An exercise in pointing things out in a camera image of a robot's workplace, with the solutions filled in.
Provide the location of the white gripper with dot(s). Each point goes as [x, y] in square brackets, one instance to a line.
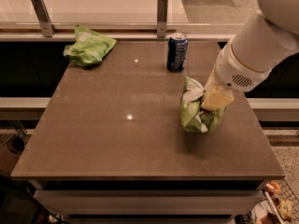
[234, 68]

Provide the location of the green jalapeno chip bag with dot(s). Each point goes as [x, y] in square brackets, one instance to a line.
[193, 118]

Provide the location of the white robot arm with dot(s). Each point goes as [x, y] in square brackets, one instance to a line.
[269, 36]

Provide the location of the green rice chip bag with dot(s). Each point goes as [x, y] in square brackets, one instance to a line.
[90, 47]

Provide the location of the blue soda can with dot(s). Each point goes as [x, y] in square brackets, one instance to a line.
[177, 52]

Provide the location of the middle metal railing bracket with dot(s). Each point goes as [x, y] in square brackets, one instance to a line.
[162, 9]

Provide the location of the metal railing bracket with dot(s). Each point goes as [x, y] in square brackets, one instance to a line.
[46, 27]
[162, 9]

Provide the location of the wire basket with snacks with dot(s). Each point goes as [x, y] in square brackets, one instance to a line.
[278, 206]

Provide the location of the left metal railing bracket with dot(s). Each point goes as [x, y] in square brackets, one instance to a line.
[46, 27]

